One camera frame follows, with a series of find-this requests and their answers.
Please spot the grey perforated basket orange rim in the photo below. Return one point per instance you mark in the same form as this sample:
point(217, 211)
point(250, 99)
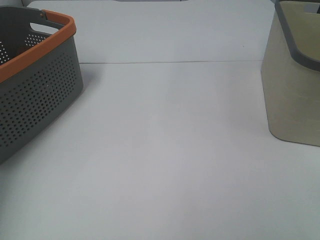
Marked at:
point(40, 74)

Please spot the beige bin grey rim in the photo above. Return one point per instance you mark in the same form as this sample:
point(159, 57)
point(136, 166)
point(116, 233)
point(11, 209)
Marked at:
point(290, 72)

